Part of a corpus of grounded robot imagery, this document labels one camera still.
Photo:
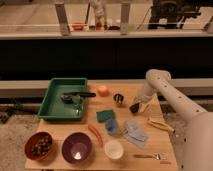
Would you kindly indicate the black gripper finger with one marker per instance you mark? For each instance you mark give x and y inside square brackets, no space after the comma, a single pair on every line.
[134,108]

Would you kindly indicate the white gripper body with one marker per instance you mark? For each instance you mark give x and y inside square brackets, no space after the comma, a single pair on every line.
[145,95]

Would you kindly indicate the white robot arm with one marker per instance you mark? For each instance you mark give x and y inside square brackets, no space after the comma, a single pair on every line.
[198,146]

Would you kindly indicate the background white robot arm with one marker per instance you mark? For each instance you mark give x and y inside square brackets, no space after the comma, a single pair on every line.
[99,8]

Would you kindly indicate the blue eraser block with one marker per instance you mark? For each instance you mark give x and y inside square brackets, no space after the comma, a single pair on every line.
[111,126]

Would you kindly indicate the small metal cup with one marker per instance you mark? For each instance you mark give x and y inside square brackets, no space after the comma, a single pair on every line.
[118,98]

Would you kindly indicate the yellow banana peel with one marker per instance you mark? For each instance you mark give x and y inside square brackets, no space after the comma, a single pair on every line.
[160,125]

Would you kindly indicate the blue grey cloth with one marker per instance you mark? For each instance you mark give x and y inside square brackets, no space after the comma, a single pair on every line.
[134,134]

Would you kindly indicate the green sponge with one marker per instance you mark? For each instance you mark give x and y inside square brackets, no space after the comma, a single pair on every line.
[104,115]

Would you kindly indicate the orange fruit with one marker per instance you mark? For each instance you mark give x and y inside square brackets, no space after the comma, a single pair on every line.
[103,91]

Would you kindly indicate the white cup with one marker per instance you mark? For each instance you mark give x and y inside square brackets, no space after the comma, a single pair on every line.
[114,150]

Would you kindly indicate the metal fork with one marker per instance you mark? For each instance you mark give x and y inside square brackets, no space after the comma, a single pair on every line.
[155,156]

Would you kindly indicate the purple bowl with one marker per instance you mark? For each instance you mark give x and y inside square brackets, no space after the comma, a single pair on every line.
[76,148]

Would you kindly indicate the black machine in background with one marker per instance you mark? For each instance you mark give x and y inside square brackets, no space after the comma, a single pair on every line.
[172,14]

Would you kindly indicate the green plastic tray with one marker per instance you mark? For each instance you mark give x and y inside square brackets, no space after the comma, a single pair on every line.
[61,102]

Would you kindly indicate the red object in background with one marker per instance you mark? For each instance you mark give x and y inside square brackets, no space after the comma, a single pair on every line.
[78,26]

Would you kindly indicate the brown bowl with nuts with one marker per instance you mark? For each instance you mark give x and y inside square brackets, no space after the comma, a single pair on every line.
[38,146]

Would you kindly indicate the black handled brush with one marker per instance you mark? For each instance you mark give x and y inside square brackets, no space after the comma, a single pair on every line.
[71,97]

